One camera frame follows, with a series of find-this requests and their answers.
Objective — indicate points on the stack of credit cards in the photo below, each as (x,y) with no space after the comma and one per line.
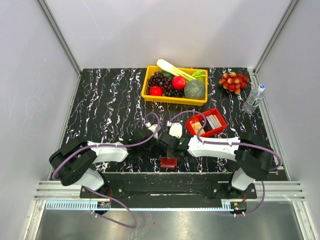
(212,123)

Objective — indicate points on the white green leek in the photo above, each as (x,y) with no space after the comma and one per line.
(168,67)

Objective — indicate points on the red apple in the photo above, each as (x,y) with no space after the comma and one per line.
(179,82)
(156,91)

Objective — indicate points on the red plastic card bin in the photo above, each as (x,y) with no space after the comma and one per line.
(199,117)

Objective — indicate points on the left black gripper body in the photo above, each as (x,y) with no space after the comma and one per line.
(151,150)

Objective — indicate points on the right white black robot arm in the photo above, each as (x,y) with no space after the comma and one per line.
(254,161)

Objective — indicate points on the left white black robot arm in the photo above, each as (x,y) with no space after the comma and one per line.
(72,162)

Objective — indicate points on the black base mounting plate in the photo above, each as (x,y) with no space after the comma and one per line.
(211,185)

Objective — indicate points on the dark green cucumber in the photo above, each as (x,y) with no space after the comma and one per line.
(167,74)

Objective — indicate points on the red card holder wallet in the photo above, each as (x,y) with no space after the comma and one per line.
(168,163)

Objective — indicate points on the dark purple grape bunch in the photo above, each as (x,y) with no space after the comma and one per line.
(158,79)

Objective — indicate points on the clear water bottle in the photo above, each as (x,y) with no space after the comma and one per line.
(254,98)

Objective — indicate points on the yellow plastic fruit tray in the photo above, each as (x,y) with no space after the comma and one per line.
(184,101)

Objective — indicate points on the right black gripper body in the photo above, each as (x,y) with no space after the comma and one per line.
(170,154)

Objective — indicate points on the red apple upper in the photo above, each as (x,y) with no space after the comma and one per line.
(179,82)

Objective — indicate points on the green lettuce leaf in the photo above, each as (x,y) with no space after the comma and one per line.
(200,75)

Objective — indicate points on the red apple lower left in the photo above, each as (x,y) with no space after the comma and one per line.
(156,91)

